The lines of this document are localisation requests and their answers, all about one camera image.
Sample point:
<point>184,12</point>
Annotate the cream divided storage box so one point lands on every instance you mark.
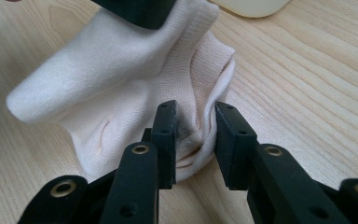
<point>251,7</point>

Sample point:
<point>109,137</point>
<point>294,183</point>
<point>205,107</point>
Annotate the pale pink sock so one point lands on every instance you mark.
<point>208,68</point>

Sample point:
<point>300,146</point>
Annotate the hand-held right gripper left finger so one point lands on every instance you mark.
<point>167,149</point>

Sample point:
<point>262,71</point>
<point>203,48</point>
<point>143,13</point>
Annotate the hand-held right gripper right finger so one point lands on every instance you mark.
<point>233,149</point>

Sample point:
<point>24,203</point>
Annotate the white sock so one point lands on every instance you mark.
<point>90,62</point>

